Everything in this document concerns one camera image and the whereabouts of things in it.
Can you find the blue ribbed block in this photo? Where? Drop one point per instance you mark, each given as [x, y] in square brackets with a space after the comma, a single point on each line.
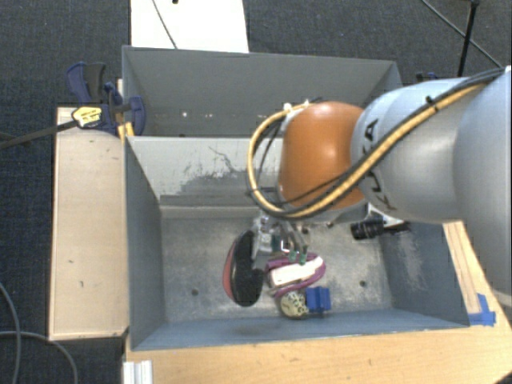
[318, 299]

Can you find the purple and white toy shoe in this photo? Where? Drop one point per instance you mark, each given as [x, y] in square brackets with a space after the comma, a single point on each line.
[294, 272]

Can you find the grey metal bin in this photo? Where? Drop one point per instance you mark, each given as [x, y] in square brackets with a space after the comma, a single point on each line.
[200, 254]

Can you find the pale wood flat board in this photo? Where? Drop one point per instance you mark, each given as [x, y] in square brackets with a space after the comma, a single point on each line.
[90, 234]

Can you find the black cylinder on white bracket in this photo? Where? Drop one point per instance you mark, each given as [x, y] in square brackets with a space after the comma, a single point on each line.
[366, 229]

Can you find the black and red oval disc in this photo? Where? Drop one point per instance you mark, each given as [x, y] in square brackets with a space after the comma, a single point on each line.
[245, 278]

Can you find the cream spotted ball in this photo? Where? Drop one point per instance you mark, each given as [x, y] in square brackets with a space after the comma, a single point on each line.
[293, 305]

